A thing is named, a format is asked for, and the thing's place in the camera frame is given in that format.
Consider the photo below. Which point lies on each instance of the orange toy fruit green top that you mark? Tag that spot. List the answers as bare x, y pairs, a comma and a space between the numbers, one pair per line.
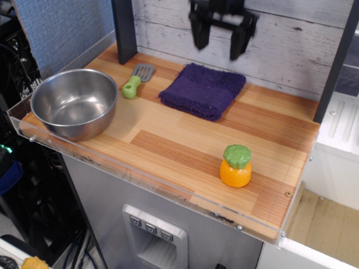
235, 169

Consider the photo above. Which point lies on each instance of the silver toy fridge front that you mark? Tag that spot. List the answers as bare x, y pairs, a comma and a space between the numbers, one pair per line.
102, 195

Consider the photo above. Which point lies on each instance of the black plastic crate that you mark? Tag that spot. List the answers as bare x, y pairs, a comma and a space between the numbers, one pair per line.
19, 71

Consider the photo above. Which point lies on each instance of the dark grey left post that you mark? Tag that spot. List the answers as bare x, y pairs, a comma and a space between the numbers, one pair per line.
124, 24

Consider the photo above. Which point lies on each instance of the clear acrylic table guard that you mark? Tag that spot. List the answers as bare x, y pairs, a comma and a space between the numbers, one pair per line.
177, 155

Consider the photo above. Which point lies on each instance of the yellow object at bottom left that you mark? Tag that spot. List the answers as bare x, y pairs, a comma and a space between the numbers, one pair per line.
34, 263

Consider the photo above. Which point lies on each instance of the white toy sink counter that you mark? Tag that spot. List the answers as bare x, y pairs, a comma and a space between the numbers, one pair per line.
338, 133

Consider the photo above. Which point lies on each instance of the dark grey post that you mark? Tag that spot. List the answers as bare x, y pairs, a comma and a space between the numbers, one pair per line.
124, 24
343, 48

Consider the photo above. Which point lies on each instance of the dark grey right post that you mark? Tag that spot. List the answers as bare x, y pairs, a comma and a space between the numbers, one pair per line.
343, 48

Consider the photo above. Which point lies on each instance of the stainless steel bowl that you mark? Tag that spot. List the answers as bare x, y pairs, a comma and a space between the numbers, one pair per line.
76, 105

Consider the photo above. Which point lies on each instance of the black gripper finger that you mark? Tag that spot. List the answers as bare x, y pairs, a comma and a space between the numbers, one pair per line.
242, 33
200, 30

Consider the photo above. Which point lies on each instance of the green handled grey toy spatula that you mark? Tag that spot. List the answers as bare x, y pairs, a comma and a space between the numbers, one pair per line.
141, 73

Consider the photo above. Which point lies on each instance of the blue fabric bag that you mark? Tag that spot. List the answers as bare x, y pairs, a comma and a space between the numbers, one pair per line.
11, 177

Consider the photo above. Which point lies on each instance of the purple terry cloth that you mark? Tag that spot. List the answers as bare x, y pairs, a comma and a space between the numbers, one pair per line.
203, 92

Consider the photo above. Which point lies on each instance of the grey ice dispenser panel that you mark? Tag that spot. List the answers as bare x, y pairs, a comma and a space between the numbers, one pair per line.
155, 242

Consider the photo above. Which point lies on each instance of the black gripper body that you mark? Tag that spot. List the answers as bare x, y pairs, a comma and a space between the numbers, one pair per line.
219, 10

